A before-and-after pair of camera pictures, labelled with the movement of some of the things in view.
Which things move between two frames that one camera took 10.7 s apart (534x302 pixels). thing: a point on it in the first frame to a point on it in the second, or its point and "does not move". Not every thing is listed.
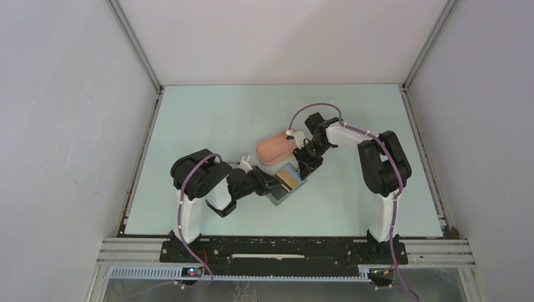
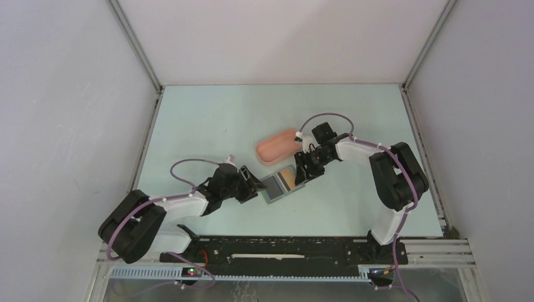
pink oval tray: (274, 148) does not move
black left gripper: (263, 179) to (249, 185)
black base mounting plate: (282, 252) does not move
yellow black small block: (290, 176) does not move
